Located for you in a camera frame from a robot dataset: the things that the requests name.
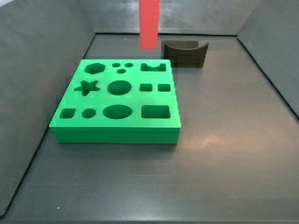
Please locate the red rectangular peg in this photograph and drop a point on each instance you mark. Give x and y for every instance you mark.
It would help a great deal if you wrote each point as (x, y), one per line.
(148, 23)

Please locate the green shape-sorter block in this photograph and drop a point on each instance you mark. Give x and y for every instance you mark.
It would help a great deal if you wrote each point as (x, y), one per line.
(120, 102)

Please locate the black curved block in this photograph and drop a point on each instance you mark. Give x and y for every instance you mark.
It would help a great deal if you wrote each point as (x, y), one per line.
(184, 53)

